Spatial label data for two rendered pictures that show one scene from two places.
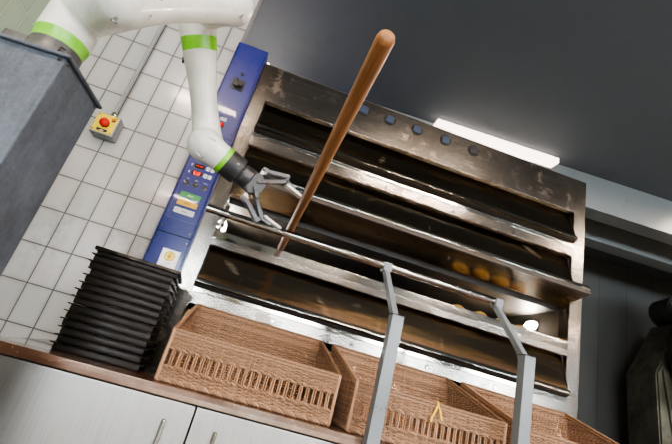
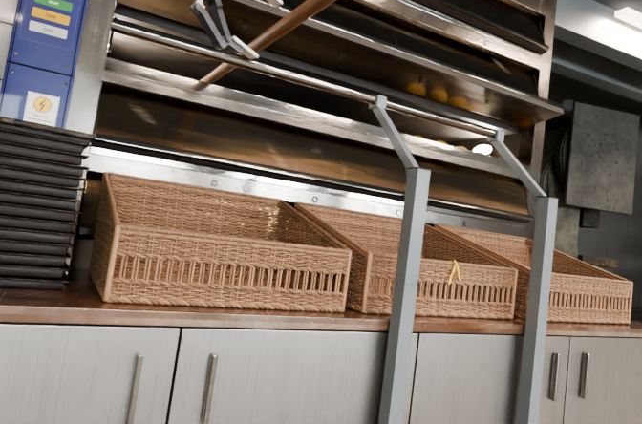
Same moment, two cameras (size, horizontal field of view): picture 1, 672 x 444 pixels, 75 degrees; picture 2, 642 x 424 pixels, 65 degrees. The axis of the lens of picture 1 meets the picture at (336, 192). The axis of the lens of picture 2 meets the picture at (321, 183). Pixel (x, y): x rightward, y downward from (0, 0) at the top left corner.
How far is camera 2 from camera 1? 0.52 m
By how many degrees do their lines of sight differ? 26
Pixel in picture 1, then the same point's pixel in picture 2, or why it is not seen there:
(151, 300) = (57, 184)
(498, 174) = not seen: outside the picture
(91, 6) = not seen: outside the picture
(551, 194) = not seen: outside the picture
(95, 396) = (22, 347)
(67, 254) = not seen: outside the picture
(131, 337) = (38, 243)
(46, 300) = not seen: outside the picture
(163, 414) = (136, 348)
